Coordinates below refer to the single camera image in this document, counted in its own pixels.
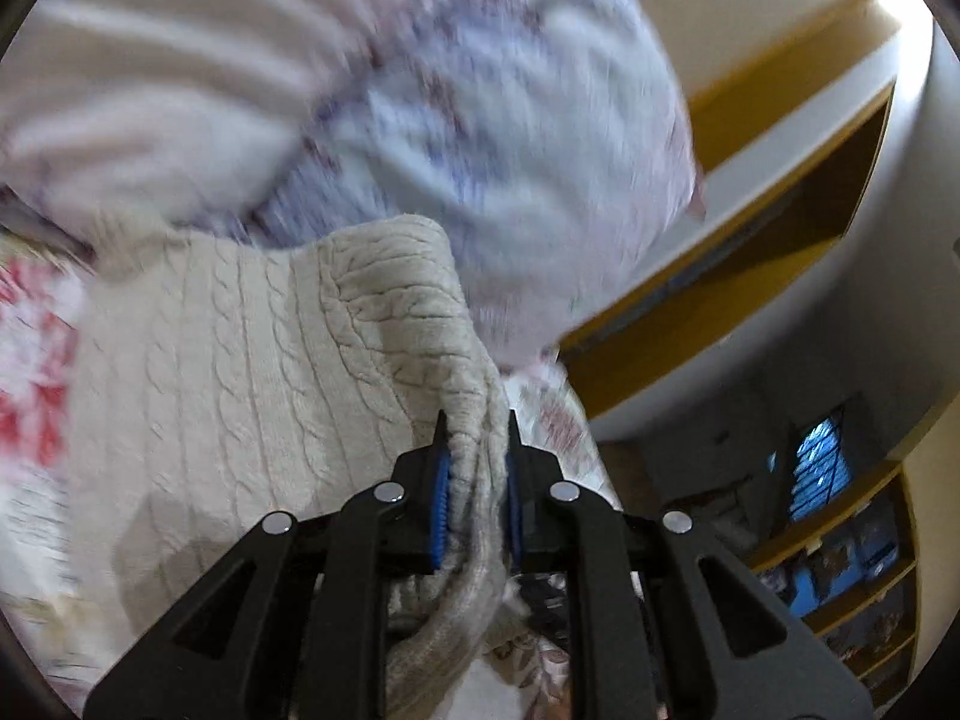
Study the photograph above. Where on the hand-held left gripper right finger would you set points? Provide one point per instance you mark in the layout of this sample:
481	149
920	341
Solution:
514	517

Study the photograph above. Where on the yellow wooden shelf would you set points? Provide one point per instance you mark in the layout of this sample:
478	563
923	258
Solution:
847	605

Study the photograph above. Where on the yellow wooden headboard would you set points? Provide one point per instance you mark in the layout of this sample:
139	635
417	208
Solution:
712	330

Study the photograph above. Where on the blue flowered pillow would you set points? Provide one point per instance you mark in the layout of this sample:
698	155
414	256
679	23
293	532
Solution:
525	165

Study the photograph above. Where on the red floral bed sheet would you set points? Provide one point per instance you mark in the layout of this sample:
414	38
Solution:
37	390

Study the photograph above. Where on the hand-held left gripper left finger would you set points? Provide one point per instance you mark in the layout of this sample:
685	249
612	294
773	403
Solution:
439	514

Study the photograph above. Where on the blue lit window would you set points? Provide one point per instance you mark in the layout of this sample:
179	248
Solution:
821	465

